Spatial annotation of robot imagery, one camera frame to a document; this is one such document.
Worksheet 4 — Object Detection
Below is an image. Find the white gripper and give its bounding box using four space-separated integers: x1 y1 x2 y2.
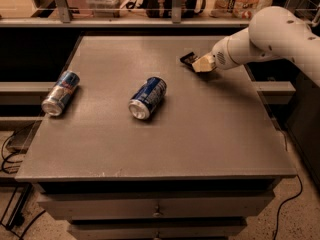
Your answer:
192 37 237 73

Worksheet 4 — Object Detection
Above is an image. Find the black rxbar chocolate bar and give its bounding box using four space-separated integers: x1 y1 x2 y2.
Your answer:
180 52 199 69

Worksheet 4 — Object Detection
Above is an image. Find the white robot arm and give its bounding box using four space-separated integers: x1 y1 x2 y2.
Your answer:
191 6 320 86

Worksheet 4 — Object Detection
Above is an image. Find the blue pepsi can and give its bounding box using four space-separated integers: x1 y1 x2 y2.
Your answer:
128 77 167 120

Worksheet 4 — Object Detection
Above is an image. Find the black backpack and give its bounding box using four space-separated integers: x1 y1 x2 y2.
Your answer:
140 0 206 18

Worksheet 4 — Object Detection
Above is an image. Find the grey drawer cabinet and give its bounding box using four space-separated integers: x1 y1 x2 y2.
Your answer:
14 34 298 240

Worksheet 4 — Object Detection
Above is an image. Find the upper grey drawer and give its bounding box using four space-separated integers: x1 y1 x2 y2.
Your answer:
38 191 274 220

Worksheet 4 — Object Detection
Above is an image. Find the grey drawer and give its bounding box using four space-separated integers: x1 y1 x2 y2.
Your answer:
38 191 274 220
68 218 247 240

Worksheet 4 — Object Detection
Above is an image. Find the red bull can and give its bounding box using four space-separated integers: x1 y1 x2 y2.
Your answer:
42 70 80 116

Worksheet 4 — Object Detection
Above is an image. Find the lower grey drawer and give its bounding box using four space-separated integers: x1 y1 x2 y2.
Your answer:
68 218 247 240

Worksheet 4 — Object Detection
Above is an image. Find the black stand left floor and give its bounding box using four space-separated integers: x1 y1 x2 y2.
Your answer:
0 183 32 231

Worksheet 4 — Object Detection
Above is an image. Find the grey metal shelf rail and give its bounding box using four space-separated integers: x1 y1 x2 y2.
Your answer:
0 0 314 29

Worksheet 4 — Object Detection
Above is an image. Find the black cable right floor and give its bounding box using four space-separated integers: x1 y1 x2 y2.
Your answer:
271 174 304 240

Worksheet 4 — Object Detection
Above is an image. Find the black cables left floor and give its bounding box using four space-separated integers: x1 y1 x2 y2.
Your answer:
0 123 34 175

